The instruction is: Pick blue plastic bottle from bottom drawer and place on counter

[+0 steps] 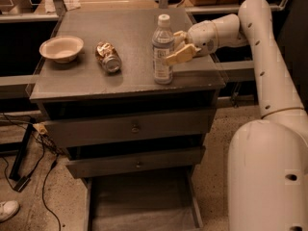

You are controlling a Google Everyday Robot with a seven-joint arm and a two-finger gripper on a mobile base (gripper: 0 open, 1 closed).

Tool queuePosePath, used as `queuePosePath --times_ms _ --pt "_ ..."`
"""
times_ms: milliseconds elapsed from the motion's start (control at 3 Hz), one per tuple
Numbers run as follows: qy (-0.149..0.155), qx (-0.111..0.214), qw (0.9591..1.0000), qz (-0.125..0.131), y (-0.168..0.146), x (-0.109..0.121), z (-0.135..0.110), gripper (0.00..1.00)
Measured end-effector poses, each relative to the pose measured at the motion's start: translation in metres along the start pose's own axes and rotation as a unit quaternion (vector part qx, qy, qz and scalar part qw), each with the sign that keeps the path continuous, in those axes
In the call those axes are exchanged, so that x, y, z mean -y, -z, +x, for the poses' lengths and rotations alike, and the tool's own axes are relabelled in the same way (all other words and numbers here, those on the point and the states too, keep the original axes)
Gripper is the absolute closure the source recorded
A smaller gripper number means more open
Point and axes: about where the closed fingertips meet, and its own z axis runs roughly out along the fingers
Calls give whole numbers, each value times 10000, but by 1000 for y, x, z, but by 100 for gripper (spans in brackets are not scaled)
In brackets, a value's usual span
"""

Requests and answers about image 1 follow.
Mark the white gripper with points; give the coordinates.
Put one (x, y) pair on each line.
(202, 36)

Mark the clear plastic water bottle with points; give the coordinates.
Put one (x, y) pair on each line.
(163, 46)

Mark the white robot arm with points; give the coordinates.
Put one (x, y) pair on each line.
(267, 157)

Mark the grey drawer cabinet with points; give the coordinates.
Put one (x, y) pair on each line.
(83, 89)

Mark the grey top drawer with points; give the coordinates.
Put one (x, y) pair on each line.
(98, 130)

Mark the grey open bottom drawer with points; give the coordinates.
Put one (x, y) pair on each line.
(153, 200)

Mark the grey middle drawer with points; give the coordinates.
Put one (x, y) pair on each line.
(87, 168)

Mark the crushed metal can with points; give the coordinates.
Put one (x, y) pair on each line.
(106, 54)

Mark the white crumpled cloth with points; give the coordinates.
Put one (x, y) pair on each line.
(72, 4)

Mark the white paper bowl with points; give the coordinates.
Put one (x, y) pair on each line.
(61, 49)

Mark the black metal stand leg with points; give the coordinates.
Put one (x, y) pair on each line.
(21, 181)

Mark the white sneaker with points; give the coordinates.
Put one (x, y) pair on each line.
(8, 209)

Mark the grey horizontal rail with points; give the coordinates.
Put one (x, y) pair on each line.
(239, 71)

